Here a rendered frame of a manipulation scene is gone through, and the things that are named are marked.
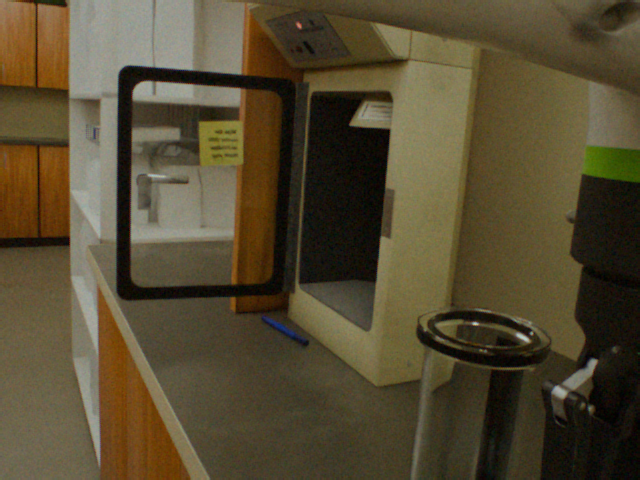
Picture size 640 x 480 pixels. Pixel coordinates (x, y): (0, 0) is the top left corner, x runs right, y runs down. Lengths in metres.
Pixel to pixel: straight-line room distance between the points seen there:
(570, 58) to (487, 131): 1.07
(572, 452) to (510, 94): 0.97
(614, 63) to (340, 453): 0.58
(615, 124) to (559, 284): 0.83
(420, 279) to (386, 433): 0.23
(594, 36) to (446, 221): 0.66
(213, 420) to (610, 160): 0.58
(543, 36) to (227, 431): 0.62
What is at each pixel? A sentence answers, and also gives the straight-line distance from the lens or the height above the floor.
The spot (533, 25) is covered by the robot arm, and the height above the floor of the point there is 1.36.
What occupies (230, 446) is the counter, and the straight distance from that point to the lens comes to 0.73.
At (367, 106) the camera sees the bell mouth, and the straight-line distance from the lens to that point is 0.93.
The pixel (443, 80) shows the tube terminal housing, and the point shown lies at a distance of 0.85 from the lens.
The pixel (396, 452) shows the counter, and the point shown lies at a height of 0.94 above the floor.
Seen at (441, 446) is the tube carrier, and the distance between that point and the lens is 0.50.
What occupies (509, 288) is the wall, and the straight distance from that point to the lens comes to 1.27.
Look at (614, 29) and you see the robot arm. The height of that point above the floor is 1.36.
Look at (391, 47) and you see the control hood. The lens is 0.80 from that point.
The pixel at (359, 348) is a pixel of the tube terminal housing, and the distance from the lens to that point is 0.92.
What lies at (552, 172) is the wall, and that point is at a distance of 1.18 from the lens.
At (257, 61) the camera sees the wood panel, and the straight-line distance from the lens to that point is 1.11.
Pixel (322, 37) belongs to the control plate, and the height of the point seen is 1.44.
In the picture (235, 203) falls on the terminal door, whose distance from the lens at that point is 1.05.
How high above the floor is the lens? 1.32
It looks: 11 degrees down
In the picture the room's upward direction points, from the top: 4 degrees clockwise
